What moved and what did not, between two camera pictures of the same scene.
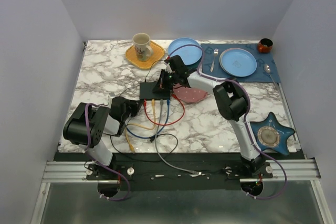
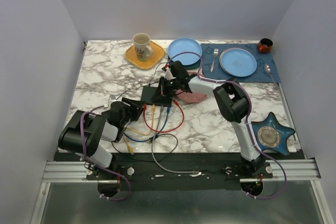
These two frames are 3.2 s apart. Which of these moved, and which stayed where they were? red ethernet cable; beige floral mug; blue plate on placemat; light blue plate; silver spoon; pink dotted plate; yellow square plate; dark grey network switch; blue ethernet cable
Moved: blue ethernet cable; dark grey network switch; red ethernet cable
Stayed: beige floral mug; light blue plate; silver spoon; yellow square plate; pink dotted plate; blue plate on placemat
